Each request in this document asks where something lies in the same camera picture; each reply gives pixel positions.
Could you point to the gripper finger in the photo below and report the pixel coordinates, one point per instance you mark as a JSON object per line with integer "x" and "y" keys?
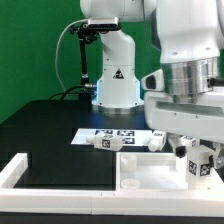
{"x": 217, "y": 157}
{"x": 175, "y": 142}

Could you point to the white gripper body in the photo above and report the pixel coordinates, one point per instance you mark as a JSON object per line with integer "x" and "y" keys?
{"x": 203, "y": 120}

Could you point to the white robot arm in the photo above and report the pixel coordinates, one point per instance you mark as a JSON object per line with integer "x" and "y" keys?
{"x": 184, "y": 96}

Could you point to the white tag sheet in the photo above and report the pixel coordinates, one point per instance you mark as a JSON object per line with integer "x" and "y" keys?
{"x": 130, "y": 137}

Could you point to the white U-shaped fence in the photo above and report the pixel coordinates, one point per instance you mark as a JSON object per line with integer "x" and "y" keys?
{"x": 206, "y": 203}

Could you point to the black camera stand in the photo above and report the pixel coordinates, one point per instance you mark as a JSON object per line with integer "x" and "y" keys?
{"x": 86, "y": 37}

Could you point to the grey camera on stand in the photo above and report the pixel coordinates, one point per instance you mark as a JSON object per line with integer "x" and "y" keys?
{"x": 102, "y": 24}

